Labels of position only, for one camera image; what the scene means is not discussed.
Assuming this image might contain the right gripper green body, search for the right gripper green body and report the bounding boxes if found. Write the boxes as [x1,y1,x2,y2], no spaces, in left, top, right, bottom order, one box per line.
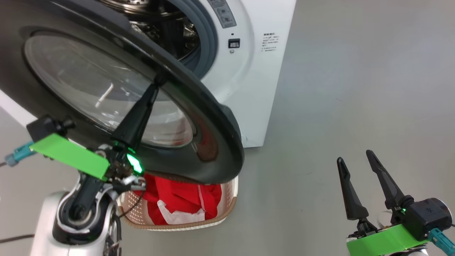
[347,219,429,256]

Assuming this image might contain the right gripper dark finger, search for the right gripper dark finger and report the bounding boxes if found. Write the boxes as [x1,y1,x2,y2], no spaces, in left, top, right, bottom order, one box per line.
[366,150,406,210]
[337,157,369,221]

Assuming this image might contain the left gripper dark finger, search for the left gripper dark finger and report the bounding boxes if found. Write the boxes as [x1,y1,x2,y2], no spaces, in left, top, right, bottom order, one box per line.
[111,84,157,146]
[128,84,159,148]

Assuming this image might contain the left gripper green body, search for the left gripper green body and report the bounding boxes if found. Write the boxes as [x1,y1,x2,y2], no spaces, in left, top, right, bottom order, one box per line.
[30,133,147,194]

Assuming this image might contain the black round glass washer door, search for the black round glass washer door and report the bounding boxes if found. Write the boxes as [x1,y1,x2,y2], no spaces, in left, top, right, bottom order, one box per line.
[0,0,245,185]

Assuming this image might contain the red and white garment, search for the red and white garment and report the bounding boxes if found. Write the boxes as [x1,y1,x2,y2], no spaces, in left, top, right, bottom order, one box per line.
[133,173,223,225]

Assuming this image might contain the steel washer drum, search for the steel washer drum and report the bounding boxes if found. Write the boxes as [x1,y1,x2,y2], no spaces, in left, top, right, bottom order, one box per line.
[96,0,200,61]

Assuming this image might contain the cream basket with brown rim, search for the cream basket with brown rim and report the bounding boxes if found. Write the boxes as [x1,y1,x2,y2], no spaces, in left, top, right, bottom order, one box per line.
[117,174,239,231]

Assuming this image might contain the white front-load washing machine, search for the white front-load washing machine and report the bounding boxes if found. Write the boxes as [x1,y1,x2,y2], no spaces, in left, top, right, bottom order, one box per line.
[0,0,296,148]

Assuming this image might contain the grey warning label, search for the grey warning label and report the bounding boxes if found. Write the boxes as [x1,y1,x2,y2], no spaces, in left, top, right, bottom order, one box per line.
[207,0,237,29]

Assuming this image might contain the small printed text label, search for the small printed text label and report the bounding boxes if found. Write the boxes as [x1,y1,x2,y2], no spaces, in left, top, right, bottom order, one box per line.
[262,33,279,52]

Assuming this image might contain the teal cable connector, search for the teal cable connector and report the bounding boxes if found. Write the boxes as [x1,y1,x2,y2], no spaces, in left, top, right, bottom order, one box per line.
[428,228,455,255]
[5,142,34,167]

